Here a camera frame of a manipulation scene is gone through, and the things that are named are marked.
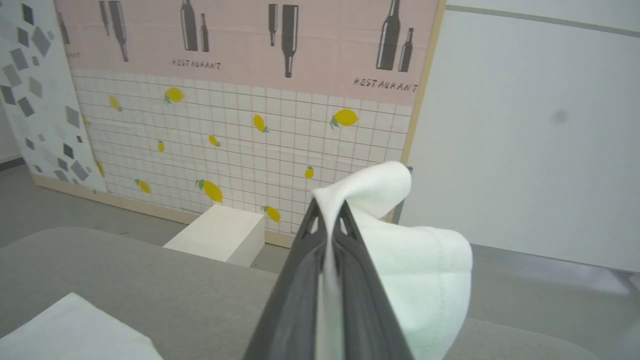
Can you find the grey diamond print panel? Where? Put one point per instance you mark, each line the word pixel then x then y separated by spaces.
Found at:
pixel 40 100

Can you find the white rectangular block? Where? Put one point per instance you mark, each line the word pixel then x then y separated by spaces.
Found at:
pixel 220 232

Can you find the white long-sleeve garment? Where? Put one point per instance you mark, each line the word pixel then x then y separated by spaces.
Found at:
pixel 425 280

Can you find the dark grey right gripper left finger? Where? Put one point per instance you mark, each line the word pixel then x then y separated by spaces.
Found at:
pixel 295 300

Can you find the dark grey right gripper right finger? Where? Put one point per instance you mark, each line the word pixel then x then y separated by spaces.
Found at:
pixel 362 300

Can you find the lemon and bottle print panel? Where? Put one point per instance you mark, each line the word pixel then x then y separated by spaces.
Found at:
pixel 225 125

